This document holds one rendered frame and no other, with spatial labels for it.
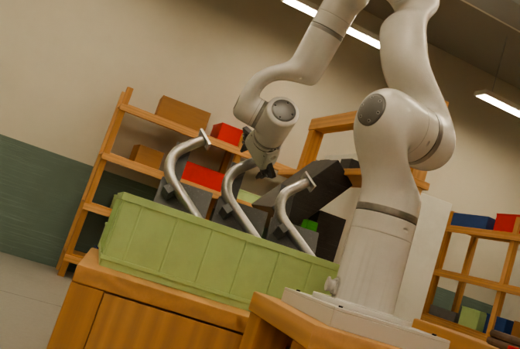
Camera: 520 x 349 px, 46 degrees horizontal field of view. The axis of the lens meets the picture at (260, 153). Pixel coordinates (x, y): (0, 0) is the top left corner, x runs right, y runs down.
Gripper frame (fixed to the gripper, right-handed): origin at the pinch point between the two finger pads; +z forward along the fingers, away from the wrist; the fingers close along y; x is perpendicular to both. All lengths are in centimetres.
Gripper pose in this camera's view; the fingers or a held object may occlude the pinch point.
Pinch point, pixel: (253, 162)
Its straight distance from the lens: 177.3
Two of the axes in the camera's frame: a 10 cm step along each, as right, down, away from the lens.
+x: -8.4, 3.7, -4.1
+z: -2.5, 4.1, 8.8
